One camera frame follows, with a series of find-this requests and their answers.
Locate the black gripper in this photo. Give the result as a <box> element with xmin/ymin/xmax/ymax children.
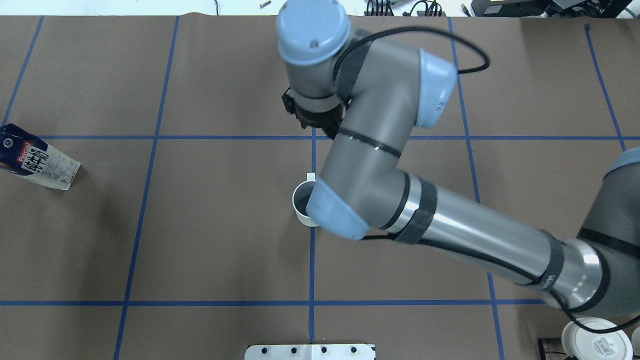
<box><xmin>281</xmin><ymin>88</ymin><xmax>349</xmax><ymax>140</ymax></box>

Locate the white mug with handle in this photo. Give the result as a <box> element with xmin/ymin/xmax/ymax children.
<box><xmin>291</xmin><ymin>172</ymin><xmax>318</xmax><ymax>228</ymax></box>

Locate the blue white milk carton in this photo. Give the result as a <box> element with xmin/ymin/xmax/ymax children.
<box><xmin>0</xmin><ymin>123</ymin><xmax>82</xmax><ymax>191</ymax></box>

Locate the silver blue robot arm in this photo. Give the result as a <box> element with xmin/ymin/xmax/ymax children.
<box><xmin>276</xmin><ymin>0</ymin><xmax>639</xmax><ymax>317</ymax></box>

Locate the white upturned cup right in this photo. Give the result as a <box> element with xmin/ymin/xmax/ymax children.
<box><xmin>560</xmin><ymin>322</ymin><xmax>634</xmax><ymax>360</ymax></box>

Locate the white camera stand base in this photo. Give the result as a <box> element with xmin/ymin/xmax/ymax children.
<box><xmin>244</xmin><ymin>343</ymin><xmax>377</xmax><ymax>360</ymax></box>

